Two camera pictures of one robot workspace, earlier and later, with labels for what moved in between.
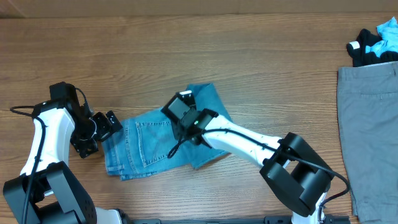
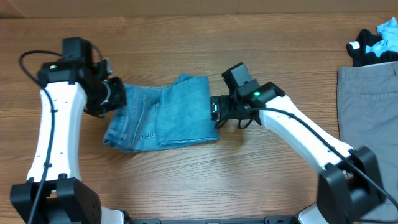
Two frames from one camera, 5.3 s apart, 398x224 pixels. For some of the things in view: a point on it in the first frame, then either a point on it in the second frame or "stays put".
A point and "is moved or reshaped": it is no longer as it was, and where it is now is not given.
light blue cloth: [388, 31] stays put
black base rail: [328, 219] stays put
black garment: [357, 50] stays put
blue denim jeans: [148, 143] is moved or reshaped
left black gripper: [106, 128] -> [120, 99]
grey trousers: [368, 106] stays put
